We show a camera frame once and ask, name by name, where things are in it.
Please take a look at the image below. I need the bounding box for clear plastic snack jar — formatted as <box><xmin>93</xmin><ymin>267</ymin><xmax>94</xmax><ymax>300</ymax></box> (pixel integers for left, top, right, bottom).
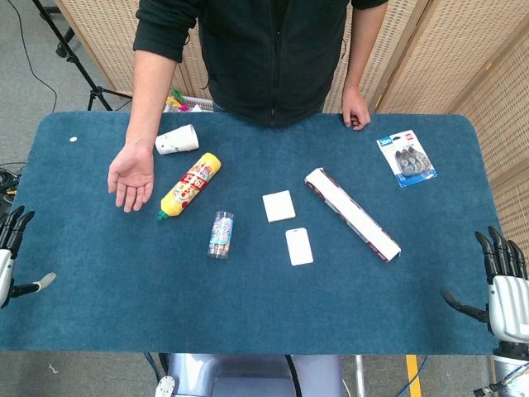
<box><xmin>206</xmin><ymin>210</ymin><xmax>236</xmax><ymax>261</ymax></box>

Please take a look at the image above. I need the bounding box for long white maroon box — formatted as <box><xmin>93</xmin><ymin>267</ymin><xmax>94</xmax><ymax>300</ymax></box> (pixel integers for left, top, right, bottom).
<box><xmin>303</xmin><ymin>167</ymin><xmax>403</xmax><ymax>263</ymax></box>

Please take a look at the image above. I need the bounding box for silver robot torso base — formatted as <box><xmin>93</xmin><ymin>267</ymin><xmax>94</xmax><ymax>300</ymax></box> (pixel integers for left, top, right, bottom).
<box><xmin>155</xmin><ymin>353</ymin><xmax>346</xmax><ymax>397</ymax></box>

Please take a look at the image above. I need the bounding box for person's left hand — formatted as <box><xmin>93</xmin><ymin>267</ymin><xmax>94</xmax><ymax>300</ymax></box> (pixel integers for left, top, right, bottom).
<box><xmin>341</xmin><ymin>85</ymin><xmax>372</xmax><ymax>132</ymax></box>

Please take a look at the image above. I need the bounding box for white basket with colourful items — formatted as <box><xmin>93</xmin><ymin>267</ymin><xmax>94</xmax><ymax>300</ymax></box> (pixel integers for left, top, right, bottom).
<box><xmin>164</xmin><ymin>87</ymin><xmax>216</xmax><ymax>113</ymax></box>

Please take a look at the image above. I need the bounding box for bundle of cables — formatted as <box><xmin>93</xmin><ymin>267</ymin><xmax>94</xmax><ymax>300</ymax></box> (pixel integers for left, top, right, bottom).
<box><xmin>0</xmin><ymin>161</ymin><xmax>26</xmax><ymax>208</ymax></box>

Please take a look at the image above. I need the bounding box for woven rattan folding screen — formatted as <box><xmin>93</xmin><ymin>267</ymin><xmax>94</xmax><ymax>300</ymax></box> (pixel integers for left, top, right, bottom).
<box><xmin>53</xmin><ymin>0</ymin><xmax>216</xmax><ymax>103</ymax></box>
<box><xmin>322</xmin><ymin>0</ymin><xmax>529</xmax><ymax>249</ymax></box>

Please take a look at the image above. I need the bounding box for person's right forearm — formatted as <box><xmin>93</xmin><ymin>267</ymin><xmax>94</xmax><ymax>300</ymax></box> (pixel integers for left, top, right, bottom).
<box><xmin>125</xmin><ymin>48</ymin><xmax>183</xmax><ymax>152</ymax></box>

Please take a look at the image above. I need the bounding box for white square pad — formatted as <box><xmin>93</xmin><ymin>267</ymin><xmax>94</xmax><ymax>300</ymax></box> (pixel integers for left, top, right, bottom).
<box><xmin>261</xmin><ymin>189</ymin><xmax>297</xmax><ymax>223</ymax></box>

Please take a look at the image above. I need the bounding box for person's black jacket torso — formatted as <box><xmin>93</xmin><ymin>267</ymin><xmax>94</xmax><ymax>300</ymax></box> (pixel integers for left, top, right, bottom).
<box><xmin>132</xmin><ymin>0</ymin><xmax>389</xmax><ymax>128</ymax></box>

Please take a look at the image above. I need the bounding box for yellow floor tape strip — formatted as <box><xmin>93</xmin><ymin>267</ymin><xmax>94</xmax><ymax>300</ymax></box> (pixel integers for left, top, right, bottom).
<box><xmin>405</xmin><ymin>354</ymin><xmax>422</xmax><ymax>397</ymax></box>

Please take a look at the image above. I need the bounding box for yellow squeeze bottle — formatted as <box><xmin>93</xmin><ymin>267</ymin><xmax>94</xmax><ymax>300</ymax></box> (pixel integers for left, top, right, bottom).
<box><xmin>157</xmin><ymin>151</ymin><xmax>222</xmax><ymax>223</ymax></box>

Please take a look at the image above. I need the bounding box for blue felt table mat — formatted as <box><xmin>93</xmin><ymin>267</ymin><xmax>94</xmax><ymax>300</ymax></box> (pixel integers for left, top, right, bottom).
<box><xmin>0</xmin><ymin>110</ymin><xmax>503</xmax><ymax>356</ymax></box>

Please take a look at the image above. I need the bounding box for thin black floor cable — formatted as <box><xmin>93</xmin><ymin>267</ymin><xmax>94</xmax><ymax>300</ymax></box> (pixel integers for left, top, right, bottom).
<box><xmin>10</xmin><ymin>0</ymin><xmax>59</xmax><ymax>112</ymax></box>

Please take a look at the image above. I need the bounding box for white paper cup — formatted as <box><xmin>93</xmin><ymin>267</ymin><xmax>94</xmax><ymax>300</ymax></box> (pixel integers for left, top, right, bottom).
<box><xmin>155</xmin><ymin>123</ymin><xmax>200</xmax><ymax>156</ymax></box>

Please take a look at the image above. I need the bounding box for person's right hand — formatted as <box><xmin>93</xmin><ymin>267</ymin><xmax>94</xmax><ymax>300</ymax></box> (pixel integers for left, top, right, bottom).
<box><xmin>107</xmin><ymin>142</ymin><xmax>156</xmax><ymax>214</ymax></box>

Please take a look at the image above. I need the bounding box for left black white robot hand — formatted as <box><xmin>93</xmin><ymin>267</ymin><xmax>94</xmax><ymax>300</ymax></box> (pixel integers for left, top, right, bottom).
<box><xmin>0</xmin><ymin>205</ymin><xmax>57</xmax><ymax>310</ymax></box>

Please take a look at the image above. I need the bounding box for black tripod stand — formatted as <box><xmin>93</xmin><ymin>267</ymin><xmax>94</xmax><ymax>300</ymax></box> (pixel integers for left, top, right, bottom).
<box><xmin>31</xmin><ymin>0</ymin><xmax>133</xmax><ymax>112</ymax></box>

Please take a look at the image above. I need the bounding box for person's left forearm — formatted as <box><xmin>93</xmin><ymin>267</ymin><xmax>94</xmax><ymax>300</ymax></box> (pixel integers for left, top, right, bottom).
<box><xmin>344</xmin><ymin>2</ymin><xmax>388</xmax><ymax>90</ymax></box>

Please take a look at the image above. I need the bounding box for correction tape blister pack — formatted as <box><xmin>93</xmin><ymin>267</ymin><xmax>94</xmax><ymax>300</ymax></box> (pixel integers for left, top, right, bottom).
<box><xmin>375</xmin><ymin>129</ymin><xmax>439</xmax><ymax>189</ymax></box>

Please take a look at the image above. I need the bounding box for white card badge holder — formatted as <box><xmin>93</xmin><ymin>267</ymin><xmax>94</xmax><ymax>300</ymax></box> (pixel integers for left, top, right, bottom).
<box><xmin>284</xmin><ymin>227</ymin><xmax>315</xmax><ymax>267</ymax></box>

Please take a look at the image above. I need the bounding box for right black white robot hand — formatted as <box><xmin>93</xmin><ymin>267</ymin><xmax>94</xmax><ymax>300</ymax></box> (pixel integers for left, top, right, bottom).
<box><xmin>440</xmin><ymin>225</ymin><xmax>529</xmax><ymax>345</ymax></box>

